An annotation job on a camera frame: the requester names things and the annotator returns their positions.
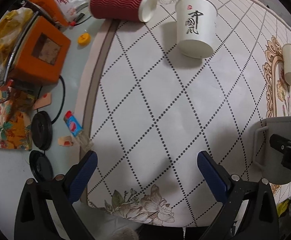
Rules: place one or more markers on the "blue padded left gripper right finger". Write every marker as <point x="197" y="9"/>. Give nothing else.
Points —
<point x="248" y="209"/>

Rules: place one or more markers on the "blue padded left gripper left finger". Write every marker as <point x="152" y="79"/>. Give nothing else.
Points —
<point x="33" y="219"/>

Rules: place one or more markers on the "grey mug with handle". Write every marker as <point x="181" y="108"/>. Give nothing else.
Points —
<point x="276" y="165"/>

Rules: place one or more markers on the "white paper cup with calligraphy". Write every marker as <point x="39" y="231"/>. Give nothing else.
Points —
<point x="196" y="25"/>

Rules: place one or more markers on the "red ripple paper cup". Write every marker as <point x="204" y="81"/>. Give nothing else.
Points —
<point x="129" y="10"/>

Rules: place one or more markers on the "black round lid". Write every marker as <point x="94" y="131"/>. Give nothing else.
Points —
<point x="41" y="129"/>

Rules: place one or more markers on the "small blue red packet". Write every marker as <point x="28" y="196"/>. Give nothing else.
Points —
<point x="73" y="125"/>

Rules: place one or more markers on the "colourful snack bag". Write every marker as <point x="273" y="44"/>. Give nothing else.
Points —
<point x="15" y="124"/>

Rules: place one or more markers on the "patterned white table mat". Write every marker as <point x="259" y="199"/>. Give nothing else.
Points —
<point x="151" y="110"/>

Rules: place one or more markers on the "orange cardboard box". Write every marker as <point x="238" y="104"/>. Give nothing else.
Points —
<point x="41" y="55"/>

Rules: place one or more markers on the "yellow plastic bag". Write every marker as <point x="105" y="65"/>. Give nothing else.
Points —
<point x="11" y="26"/>

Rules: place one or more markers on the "yellow bottle cap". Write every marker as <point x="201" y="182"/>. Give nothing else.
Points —
<point x="84" y="39"/>

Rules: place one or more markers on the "orange drink bottle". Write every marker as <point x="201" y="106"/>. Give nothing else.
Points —
<point x="52" y="9"/>

